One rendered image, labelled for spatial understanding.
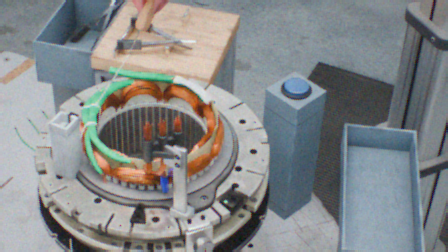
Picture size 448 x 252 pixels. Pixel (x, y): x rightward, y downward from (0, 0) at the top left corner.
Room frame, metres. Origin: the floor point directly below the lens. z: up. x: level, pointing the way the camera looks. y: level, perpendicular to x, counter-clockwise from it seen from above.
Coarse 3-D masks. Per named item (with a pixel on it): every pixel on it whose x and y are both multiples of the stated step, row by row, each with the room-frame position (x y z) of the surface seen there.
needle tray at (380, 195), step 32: (352, 128) 0.97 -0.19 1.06; (384, 128) 0.97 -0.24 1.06; (352, 160) 0.94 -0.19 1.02; (384, 160) 0.94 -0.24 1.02; (416, 160) 0.90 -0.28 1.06; (352, 192) 0.87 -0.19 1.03; (384, 192) 0.87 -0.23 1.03; (416, 192) 0.85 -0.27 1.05; (352, 224) 0.81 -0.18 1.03; (384, 224) 0.81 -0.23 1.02; (416, 224) 0.80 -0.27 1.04
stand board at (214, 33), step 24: (120, 24) 1.20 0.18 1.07; (168, 24) 1.21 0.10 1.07; (192, 24) 1.21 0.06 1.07; (216, 24) 1.22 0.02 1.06; (96, 48) 1.13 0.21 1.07; (144, 48) 1.14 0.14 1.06; (192, 48) 1.14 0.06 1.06; (216, 48) 1.15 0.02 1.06; (168, 72) 1.08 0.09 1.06; (192, 72) 1.08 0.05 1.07; (216, 72) 1.10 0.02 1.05
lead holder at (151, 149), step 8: (176, 136) 0.75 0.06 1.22; (144, 144) 0.74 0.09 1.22; (152, 144) 0.74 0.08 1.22; (160, 144) 0.75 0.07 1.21; (168, 144) 0.75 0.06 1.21; (144, 152) 0.74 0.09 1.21; (152, 152) 0.74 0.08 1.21; (160, 152) 0.74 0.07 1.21; (168, 152) 0.74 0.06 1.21; (144, 160) 0.74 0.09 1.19; (152, 160) 0.74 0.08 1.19
